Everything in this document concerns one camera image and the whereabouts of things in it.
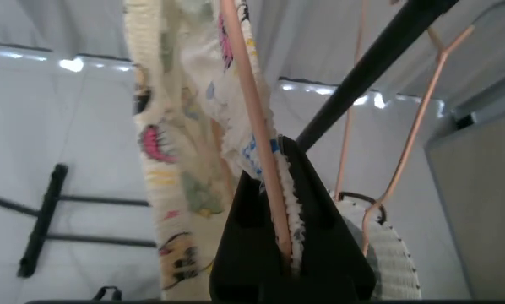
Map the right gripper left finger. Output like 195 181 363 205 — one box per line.
209 168 290 303

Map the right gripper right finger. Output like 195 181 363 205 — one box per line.
277 135 377 303

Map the pink clothes hanger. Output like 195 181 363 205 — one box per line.
220 0 294 263
334 0 476 258

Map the cream printed garment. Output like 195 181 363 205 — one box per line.
123 0 307 301

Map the white laundry basket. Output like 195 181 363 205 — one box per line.
328 191 422 301

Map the black clothes rack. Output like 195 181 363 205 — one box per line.
0 0 460 279

